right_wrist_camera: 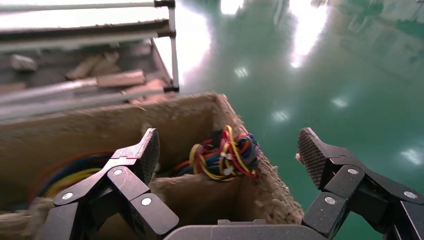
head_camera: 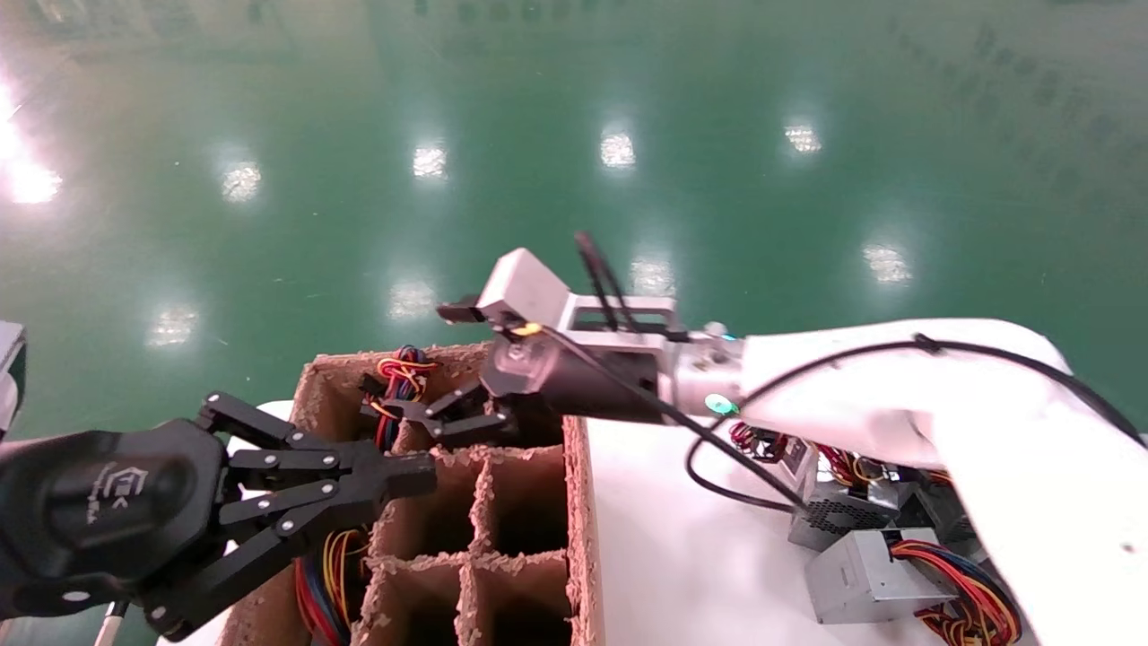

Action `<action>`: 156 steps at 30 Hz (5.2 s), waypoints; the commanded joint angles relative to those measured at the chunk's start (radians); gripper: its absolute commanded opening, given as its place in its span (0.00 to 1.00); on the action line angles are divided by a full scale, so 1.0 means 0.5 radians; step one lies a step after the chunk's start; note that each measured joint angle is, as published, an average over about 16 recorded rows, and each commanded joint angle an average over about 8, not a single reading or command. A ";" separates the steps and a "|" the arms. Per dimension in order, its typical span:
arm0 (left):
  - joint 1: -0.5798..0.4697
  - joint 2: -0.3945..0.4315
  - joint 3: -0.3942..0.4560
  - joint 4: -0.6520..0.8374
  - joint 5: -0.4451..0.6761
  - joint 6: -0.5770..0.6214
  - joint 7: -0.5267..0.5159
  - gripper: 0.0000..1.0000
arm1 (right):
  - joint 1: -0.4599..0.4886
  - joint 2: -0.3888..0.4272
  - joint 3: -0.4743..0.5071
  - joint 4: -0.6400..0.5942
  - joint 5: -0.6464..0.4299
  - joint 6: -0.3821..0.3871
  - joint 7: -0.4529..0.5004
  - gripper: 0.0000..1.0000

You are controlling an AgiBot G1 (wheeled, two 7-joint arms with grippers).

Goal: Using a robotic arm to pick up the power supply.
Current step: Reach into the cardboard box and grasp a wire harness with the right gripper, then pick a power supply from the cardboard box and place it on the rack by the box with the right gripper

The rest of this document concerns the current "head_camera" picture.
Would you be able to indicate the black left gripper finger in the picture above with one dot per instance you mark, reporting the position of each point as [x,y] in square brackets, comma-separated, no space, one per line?
[296,534]

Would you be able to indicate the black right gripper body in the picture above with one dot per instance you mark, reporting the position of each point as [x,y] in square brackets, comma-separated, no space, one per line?
[592,381]

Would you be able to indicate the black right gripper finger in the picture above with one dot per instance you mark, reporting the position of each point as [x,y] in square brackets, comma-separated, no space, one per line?
[457,428]
[359,459]
[466,401]

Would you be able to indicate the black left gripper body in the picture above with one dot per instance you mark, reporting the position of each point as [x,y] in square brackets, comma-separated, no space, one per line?
[99,511]

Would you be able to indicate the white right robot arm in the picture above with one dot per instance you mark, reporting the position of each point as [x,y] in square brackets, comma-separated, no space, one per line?
[897,395]

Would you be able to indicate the brown cardboard divider box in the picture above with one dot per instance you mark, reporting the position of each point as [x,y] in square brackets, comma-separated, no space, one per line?
[529,502]

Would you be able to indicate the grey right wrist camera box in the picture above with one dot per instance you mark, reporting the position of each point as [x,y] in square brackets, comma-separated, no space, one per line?
[525,287]

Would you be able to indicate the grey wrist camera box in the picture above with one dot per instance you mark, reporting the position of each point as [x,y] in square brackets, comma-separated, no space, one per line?
[11,368]
[525,287]

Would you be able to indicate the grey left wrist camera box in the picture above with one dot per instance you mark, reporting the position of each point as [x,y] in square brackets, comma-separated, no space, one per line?
[11,368]

